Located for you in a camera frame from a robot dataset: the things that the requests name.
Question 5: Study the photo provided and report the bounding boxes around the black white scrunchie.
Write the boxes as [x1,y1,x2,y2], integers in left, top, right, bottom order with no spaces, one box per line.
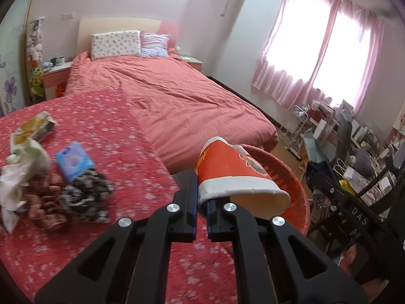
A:
[59,167,115,223]

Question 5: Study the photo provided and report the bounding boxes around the orange paper cup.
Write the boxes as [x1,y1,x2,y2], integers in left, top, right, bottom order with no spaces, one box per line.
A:
[197,137,290,220]

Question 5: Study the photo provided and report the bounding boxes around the brown red scrunchie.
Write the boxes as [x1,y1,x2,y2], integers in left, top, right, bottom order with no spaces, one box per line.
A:
[23,173,68,232]

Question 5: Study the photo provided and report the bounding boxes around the blue tissue pack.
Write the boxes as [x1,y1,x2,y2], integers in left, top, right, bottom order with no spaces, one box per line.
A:
[55,141,95,183]

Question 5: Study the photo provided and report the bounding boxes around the white tissue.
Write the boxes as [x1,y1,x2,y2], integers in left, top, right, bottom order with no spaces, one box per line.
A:
[1,153,30,233]

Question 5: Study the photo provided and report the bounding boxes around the pale green tissue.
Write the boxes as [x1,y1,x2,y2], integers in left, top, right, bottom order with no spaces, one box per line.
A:
[8,138,51,174]

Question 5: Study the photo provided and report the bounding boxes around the yellow snack wrapper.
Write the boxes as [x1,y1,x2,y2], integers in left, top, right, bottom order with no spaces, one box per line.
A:
[10,111,56,147]

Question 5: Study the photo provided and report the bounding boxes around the orange plastic laundry basket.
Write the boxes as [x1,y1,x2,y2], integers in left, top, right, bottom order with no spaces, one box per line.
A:
[242,143,311,236]

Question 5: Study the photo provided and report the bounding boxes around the red floral tablecloth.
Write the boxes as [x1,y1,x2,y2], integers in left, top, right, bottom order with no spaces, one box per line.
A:
[1,91,237,303]

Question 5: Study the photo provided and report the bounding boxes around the black chair with DAS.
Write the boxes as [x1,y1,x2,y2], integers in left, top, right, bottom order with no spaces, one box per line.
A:
[307,166,404,259]

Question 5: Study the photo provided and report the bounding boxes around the cluttered desk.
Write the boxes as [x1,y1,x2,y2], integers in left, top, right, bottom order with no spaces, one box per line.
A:
[303,99,405,197]

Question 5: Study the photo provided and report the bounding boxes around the salmon pink bed duvet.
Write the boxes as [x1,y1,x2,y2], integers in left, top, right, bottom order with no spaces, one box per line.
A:
[65,52,278,174]

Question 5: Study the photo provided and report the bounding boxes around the pink left nightstand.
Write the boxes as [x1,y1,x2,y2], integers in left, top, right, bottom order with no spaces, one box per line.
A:
[43,63,72,100]

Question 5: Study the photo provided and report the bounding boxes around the sliding wardrobe with flowers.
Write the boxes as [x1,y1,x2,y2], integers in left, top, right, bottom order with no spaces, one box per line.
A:
[0,0,29,116]

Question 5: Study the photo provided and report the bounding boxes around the right nightstand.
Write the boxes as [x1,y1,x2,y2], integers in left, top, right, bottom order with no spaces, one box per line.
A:
[180,56,203,72]

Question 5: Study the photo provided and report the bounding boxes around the white mug on nightstand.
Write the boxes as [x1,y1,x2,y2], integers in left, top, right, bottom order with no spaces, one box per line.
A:
[55,56,65,66]

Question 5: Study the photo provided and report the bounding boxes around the pink striped pillow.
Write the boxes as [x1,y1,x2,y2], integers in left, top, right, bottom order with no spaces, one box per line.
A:
[141,31,170,57]

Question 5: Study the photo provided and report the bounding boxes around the white floral pillow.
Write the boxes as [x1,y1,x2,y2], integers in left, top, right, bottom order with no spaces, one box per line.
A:
[91,30,141,61]

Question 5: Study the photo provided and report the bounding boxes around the pink window curtains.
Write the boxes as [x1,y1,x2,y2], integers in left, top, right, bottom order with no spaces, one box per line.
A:
[251,0,384,112]

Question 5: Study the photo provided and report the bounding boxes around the hanging plush toy organizer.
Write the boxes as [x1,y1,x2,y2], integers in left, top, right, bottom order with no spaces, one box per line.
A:
[26,17,45,102]

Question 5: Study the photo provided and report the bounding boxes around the beige pink headboard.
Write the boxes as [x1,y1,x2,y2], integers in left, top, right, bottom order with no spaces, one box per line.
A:
[76,17,179,55]

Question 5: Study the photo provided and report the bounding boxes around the white wire trolley rack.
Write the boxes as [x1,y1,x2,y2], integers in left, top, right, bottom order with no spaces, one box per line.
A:
[279,104,310,160]

